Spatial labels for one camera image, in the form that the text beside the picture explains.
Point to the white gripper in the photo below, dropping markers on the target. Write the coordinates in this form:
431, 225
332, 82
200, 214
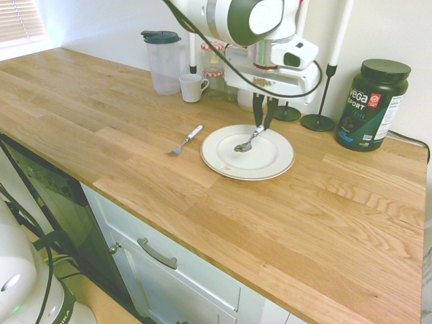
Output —
287, 84

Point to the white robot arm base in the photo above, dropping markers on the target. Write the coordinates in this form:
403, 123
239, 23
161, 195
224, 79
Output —
20, 270

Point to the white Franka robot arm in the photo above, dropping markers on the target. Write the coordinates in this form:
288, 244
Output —
243, 20

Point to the white gold rimmed plate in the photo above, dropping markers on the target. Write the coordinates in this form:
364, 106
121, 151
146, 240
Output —
263, 162

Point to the white round bottle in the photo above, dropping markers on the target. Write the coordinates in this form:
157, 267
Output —
244, 101

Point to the short black candle holder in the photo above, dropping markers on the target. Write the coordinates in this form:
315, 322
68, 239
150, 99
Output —
287, 113

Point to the small clear glass jar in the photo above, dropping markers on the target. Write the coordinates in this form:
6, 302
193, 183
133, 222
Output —
230, 94

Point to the tall black candle holder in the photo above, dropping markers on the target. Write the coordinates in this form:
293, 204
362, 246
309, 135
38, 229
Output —
318, 122

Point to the glass jar red checkered lid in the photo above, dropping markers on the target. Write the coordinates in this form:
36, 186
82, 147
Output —
212, 55
213, 82

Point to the white ceramic mug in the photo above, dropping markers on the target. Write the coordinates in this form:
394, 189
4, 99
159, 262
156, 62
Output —
190, 88

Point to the slim black candle holder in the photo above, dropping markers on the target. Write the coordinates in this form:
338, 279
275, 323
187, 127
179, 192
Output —
193, 69

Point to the thin white candle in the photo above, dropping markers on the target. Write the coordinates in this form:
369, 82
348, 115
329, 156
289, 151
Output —
192, 47

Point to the tall white candle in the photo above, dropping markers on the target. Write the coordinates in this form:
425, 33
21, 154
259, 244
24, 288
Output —
302, 20
341, 33

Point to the black Vega protein tub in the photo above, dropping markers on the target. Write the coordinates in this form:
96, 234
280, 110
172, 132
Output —
368, 108

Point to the clear pitcher dark lid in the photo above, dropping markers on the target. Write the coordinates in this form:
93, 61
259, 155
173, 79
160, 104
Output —
165, 64

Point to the white drawer front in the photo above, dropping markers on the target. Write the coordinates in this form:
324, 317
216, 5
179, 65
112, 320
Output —
202, 270

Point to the silver cabinet knob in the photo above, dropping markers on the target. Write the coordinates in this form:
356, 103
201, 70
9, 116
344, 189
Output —
114, 248

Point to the white cabinet door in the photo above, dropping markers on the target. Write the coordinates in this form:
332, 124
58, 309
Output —
162, 297

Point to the black dishwasher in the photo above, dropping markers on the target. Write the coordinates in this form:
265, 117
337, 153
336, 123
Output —
60, 202

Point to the white window blind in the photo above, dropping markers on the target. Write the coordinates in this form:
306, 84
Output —
18, 20

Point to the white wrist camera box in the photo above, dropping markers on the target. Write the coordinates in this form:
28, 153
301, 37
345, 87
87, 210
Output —
297, 54

